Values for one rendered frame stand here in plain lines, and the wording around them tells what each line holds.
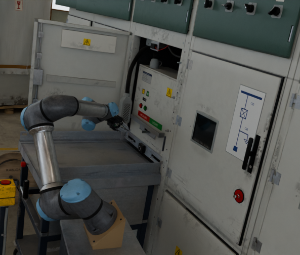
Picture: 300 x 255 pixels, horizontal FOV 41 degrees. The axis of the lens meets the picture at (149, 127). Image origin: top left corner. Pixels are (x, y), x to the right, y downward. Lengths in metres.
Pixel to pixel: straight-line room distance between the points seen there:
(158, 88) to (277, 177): 1.08
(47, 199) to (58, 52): 1.17
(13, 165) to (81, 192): 1.84
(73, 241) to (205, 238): 0.63
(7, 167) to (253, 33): 2.37
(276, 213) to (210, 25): 0.90
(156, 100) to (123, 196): 0.61
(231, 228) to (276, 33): 0.84
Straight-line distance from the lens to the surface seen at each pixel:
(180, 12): 2.16
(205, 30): 1.96
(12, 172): 3.47
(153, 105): 2.45
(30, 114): 1.85
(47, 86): 2.68
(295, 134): 1.53
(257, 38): 1.69
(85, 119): 2.16
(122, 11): 2.77
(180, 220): 2.14
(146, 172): 2.28
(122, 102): 2.59
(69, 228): 1.88
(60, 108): 1.79
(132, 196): 2.29
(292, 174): 1.54
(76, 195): 1.64
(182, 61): 2.13
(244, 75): 1.72
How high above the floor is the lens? 1.74
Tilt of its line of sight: 16 degrees down
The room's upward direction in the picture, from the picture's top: 10 degrees clockwise
